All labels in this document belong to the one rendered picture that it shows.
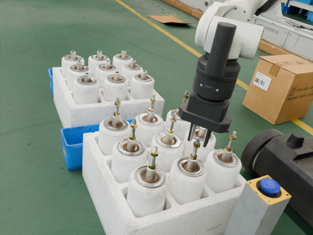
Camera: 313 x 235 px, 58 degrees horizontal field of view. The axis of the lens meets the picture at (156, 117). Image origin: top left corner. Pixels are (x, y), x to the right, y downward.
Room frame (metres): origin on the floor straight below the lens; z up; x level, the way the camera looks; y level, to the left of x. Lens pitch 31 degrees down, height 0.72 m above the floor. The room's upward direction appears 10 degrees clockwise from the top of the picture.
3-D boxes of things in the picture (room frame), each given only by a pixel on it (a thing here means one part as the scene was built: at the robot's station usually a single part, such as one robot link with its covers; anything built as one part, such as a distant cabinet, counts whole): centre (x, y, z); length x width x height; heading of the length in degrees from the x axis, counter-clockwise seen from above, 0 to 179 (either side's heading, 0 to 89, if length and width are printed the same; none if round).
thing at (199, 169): (0.58, -0.11, 0.25); 0.08 x 0.08 x 0.01
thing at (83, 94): (0.97, 0.28, 0.16); 0.10 x 0.10 x 0.18
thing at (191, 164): (0.58, -0.11, 0.26); 0.02 x 0.02 x 0.03
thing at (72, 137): (0.85, 0.18, 0.06); 0.30 x 0.11 x 0.12; 123
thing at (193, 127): (0.58, -0.09, 0.36); 0.03 x 0.02 x 0.06; 159
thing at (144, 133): (0.77, 0.02, 0.16); 0.10 x 0.10 x 0.18
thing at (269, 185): (0.47, -0.27, 0.32); 0.04 x 0.04 x 0.02
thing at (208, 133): (0.57, -0.13, 0.36); 0.03 x 0.02 x 0.06; 159
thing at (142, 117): (0.77, 0.02, 0.25); 0.08 x 0.08 x 0.01
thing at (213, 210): (0.67, -0.05, 0.09); 0.39 x 0.39 x 0.18; 33
